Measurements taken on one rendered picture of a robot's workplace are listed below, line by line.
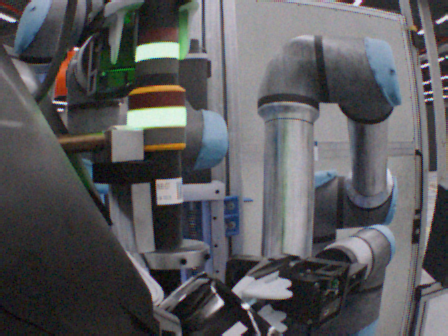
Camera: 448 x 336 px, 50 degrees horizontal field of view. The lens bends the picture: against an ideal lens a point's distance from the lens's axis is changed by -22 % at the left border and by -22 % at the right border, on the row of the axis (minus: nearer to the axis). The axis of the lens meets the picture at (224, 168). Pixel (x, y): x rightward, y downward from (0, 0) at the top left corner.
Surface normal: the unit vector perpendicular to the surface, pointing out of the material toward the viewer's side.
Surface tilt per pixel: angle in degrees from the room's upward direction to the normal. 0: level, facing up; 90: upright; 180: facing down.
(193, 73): 90
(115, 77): 90
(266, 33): 90
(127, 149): 90
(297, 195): 76
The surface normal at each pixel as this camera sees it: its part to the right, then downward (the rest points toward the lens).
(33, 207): 0.96, -0.21
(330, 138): 0.23, 0.04
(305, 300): -0.63, 0.07
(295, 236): 0.18, -0.20
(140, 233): 0.75, 0.01
